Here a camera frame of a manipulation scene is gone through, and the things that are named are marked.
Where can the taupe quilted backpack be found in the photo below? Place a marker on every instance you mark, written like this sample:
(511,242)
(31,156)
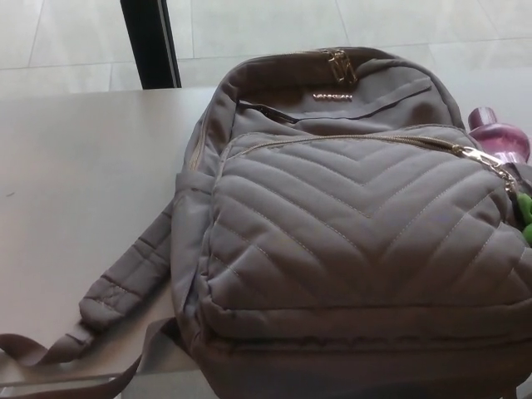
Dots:
(345,216)

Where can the purple plastic bottle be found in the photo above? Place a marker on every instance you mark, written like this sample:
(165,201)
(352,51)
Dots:
(498,135)

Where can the black vertical post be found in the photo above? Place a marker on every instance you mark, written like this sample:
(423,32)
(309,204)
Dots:
(149,41)

